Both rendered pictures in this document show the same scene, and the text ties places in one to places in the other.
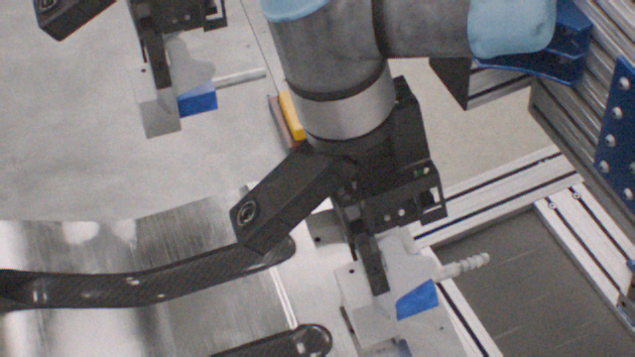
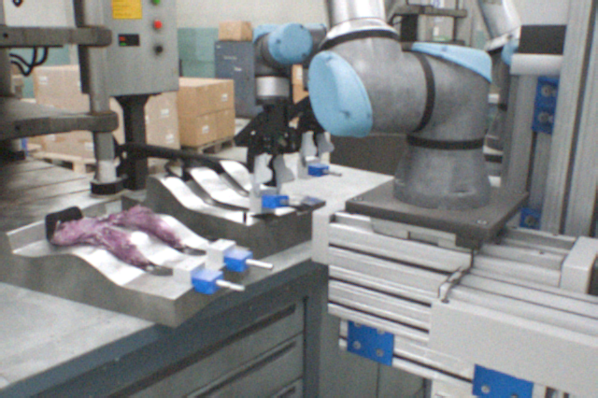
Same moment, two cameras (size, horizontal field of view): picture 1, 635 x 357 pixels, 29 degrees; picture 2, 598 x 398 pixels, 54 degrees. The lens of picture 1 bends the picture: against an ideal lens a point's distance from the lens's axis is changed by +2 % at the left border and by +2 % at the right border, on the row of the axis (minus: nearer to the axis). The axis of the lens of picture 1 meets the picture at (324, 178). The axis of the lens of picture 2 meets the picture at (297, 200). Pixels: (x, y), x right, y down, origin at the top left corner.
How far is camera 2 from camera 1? 1.24 m
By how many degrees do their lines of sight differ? 57
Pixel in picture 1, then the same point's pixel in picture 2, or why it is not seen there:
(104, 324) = (221, 186)
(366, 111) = (262, 86)
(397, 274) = (260, 172)
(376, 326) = (254, 203)
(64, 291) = (227, 178)
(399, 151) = (275, 119)
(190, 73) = (308, 149)
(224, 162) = not seen: hidden behind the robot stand
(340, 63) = (258, 63)
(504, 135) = not seen: outside the picture
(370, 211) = (258, 135)
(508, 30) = (273, 40)
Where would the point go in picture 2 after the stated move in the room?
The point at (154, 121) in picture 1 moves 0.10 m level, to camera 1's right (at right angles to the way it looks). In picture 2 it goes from (300, 170) to (320, 177)
